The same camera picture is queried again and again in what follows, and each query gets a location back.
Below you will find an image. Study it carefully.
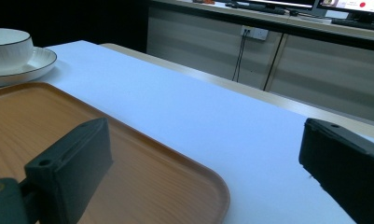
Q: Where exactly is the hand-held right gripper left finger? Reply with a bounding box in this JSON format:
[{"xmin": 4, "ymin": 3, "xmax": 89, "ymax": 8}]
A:
[{"xmin": 23, "ymin": 117, "xmax": 114, "ymax": 224}]

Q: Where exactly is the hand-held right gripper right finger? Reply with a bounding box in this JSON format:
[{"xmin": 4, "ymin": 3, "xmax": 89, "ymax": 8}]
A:
[{"xmin": 298, "ymin": 117, "xmax": 374, "ymax": 224}]

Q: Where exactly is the orange wood-grain tray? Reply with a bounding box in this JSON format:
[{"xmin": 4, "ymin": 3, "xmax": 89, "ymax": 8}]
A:
[{"xmin": 0, "ymin": 81, "xmax": 231, "ymax": 224}]

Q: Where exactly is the white plate with dark rim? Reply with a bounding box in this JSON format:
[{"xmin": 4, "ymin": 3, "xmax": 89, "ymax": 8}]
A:
[{"xmin": 0, "ymin": 46, "xmax": 58, "ymax": 89}]

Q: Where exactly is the long beige desk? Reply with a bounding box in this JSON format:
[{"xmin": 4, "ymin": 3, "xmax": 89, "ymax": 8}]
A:
[{"xmin": 145, "ymin": 0, "xmax": 374, "ymax": 125}]

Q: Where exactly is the white bowl with dark rim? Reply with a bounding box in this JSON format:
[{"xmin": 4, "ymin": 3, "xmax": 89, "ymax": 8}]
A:
[{"xmin": 0, "ymin": 27, "xmax": 35, "ymax": 74}]

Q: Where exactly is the black keyboard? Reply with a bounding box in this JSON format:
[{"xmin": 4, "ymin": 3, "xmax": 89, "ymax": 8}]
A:
[
  {"xmin": 225, "ymin": 1, "xmax": 286, "ymax": 16},
  {"xmin": 331, "ymin": 18, "xmax": 374, "ymax": 33}
]

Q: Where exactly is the computer monitor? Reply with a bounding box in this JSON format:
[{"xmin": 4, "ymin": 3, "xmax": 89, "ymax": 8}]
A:
[
  {"xmin": 246, "ymin": 0, "xmax": 319, "ymax": 9},
  {"xmin": 316, "ymin": 0, "xmax": 374, "ymax": 20}
]

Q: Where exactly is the black cable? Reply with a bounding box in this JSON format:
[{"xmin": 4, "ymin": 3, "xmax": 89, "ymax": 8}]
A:
[
  {"xmin": 231, "ymin": 29, "xmax": 248, "ymax": 82},
  {"xmin": 235, "ymin": 30, "xmax": 251, "ymax": 83}
]

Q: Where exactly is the white wall socket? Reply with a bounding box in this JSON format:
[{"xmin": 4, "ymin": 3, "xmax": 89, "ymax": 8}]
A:
[{"xmin": 240, "ymin": 25, "xmax": 270, "ymax": 42}]

